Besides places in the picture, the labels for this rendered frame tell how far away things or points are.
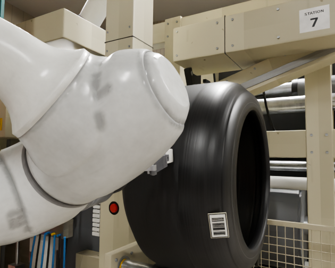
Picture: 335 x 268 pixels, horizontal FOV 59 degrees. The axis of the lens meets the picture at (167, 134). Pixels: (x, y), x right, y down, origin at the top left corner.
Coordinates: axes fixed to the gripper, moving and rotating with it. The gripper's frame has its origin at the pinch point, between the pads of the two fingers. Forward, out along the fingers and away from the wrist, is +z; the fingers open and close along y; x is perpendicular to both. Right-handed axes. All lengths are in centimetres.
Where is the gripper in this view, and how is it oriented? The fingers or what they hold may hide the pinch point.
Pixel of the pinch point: (162, 157)
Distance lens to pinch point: 65.5
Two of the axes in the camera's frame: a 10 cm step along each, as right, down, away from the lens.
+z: 5.0, -0.7, 8.7
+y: -8.7, 0.3, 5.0
